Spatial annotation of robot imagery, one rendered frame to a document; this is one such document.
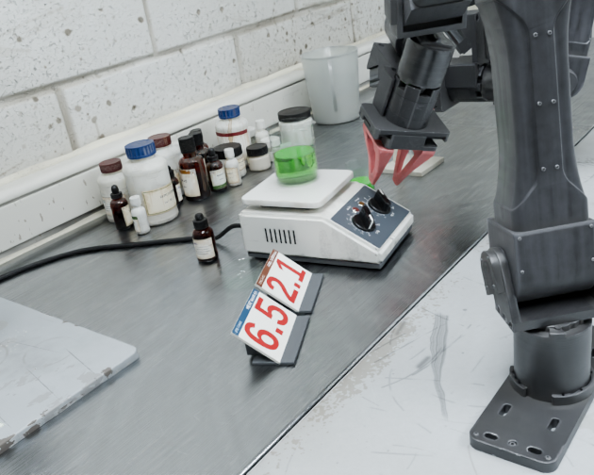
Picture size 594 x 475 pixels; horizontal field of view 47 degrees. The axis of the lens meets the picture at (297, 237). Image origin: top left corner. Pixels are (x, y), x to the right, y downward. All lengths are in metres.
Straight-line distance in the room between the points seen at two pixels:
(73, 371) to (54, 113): 0.56
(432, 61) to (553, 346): 0.37
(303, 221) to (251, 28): 0.76
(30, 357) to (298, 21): 1.10
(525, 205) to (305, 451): 0.27
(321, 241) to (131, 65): 0.60
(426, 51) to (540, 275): 0.34
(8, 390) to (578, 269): 0.57
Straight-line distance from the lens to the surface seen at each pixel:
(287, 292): 0.80
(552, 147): 0.56
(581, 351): 0.60
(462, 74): 1.07
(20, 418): 0.73
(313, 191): 0.89
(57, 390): 0.75
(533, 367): 0.61
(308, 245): 0.88
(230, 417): 0.65
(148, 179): 1.10
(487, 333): 0.73
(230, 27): 1.50
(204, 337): 0.78
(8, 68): 1.18
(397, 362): 0.69
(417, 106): 0.84
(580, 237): 0.58
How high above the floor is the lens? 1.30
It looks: 24 degrees down
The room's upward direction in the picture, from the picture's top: 9 degrees counter-clockwise
